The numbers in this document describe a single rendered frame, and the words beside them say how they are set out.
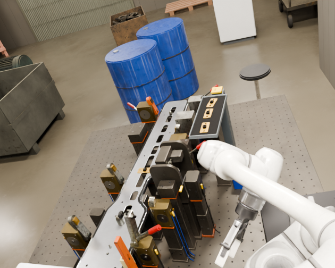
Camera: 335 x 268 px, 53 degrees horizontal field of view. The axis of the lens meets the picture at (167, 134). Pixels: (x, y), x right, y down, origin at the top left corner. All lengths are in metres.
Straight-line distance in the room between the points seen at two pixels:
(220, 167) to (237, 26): 4.71
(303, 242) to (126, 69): 2.78
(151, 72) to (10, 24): 7.81
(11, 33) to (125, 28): 5.21
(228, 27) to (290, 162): 3.91
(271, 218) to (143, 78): 2.51
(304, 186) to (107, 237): 1.04
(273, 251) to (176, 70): 3.29
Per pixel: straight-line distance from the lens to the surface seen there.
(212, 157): 1.09
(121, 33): 6.68
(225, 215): 1.81
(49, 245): 2.12
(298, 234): 1.27
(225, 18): 5.64
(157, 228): 1.24
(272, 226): 1.49
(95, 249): 1.50
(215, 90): 1.92
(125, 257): 1.25
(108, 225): 1.56
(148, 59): 3.63
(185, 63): 4.29
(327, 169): 3.03
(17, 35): 11.11
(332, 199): 1.52
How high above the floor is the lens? 2.05
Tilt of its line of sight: 32 degrees down
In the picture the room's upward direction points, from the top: 19 degrees counter-clockwise
